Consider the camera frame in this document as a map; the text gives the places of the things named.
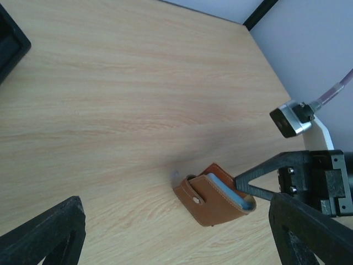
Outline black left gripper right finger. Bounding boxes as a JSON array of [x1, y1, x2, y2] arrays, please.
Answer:
[[269, 193, 352, 264]]

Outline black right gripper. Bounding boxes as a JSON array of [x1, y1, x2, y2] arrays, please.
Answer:
[[234, 150, 352, 217]]

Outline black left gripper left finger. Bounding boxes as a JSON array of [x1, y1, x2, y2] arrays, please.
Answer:
[[1, 196, 86, 264]]

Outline brown leather card holder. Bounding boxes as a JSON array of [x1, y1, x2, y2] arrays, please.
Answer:
[[173, 163, 256, 227]]

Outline black storage bin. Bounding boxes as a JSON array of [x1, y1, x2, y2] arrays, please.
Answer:
[[1, 5, 31, 83]]

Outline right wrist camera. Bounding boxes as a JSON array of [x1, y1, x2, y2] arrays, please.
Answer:
[[270, 100, 334, 151]]

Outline black enclosure frame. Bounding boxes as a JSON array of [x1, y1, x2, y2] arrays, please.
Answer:
[[166, 0, 277, 31]]

